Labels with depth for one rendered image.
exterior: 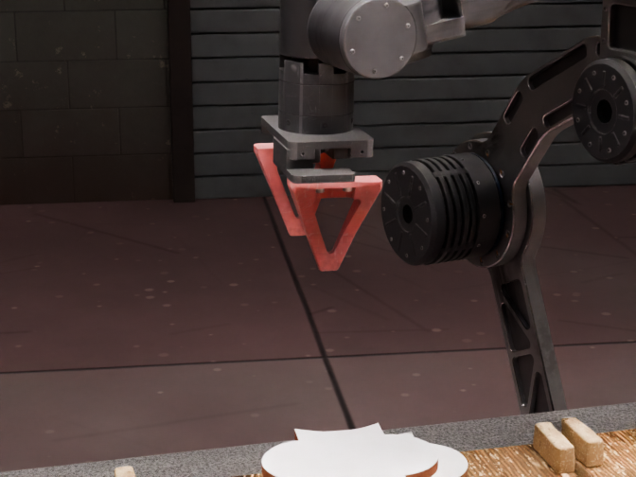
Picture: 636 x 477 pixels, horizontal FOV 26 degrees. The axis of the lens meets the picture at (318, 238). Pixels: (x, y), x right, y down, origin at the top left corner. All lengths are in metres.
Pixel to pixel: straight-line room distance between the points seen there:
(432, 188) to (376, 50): 1.29
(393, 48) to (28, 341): 3.42
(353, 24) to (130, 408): 2.90
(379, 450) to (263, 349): 3.00
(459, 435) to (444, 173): 0.93
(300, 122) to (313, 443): 0.29
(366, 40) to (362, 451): 0.37
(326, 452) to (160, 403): 2.65
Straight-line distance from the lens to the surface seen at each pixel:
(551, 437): 1.28
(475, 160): 2.31
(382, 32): 0.96
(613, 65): 1.87
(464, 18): 1.06
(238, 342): 4.22
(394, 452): 1.16
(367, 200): 1.01
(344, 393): 3.84
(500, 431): 1.41
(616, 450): 1.33
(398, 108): 5.86
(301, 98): 1.02
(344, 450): 1.16
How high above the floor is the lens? 1.49
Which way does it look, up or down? 16 degrees down
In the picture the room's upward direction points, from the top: straight up
